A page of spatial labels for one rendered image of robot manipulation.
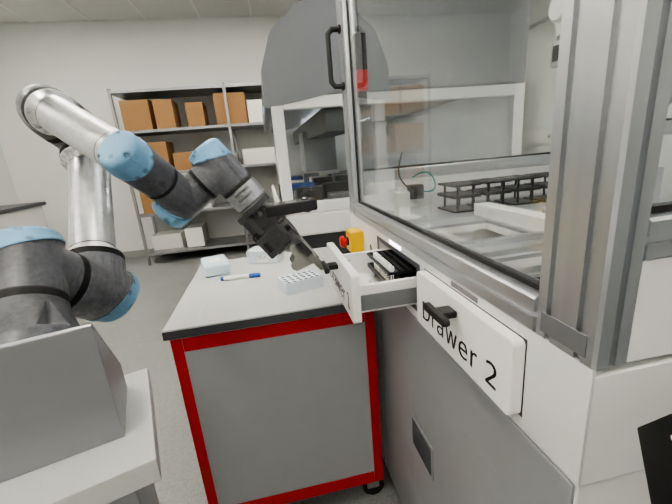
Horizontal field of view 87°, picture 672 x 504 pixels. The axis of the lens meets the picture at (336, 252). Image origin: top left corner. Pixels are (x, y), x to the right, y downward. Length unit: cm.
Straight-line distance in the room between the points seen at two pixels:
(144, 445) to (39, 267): 33
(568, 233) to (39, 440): 73
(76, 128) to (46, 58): 486
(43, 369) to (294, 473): 87
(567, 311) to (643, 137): 17
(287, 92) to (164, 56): 374
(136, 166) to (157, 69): 460
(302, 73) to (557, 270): 137
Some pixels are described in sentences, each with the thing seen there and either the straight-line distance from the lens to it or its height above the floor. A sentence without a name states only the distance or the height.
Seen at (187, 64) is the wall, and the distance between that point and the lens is 520.
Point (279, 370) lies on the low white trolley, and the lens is 109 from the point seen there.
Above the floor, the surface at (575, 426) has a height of 87.
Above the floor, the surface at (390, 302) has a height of 85.
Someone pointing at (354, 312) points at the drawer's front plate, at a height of 85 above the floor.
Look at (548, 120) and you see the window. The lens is 46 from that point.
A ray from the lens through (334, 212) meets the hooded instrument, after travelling 165.
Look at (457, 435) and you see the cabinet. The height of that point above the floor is 64.
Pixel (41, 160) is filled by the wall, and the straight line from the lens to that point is 571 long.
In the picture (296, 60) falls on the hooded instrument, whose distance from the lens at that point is 165.
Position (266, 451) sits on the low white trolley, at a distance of 126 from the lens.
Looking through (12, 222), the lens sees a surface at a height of 77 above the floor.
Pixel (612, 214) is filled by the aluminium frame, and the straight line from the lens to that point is 39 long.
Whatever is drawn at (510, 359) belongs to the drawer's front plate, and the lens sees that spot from 51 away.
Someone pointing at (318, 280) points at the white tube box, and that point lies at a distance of 112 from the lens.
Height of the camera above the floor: 117
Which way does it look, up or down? 16 degrees down
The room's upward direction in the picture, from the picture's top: 5 degrees counter-clockwise
